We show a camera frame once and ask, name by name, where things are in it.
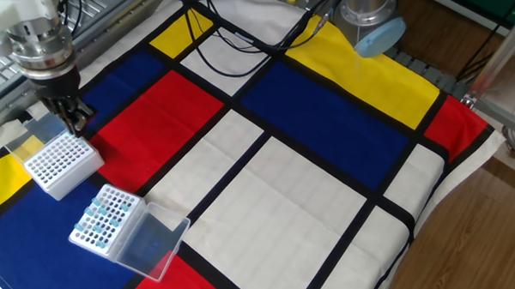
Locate aluminium frame post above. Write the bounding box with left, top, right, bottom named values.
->
left=457, top=10, right=515, bottom=108

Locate white pipette tip holder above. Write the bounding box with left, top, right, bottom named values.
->
left=67, top=182, right=149, bottom=260
left=22, top=130, right=106, bottom=203

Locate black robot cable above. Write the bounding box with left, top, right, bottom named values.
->
left=273, top=0, right=349, bottom=51
left=182, top=0, right=276, bottom=80

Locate Mondrian pattern tablecloth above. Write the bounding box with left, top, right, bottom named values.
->
left=0, top=0, right=511, bottom=289

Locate aluminium frame beam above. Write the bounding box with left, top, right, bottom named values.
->
left=463, top=93, right=515, bottom=141

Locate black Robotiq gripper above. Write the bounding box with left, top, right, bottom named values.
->
left=29, top=66, right=99, bottom=140

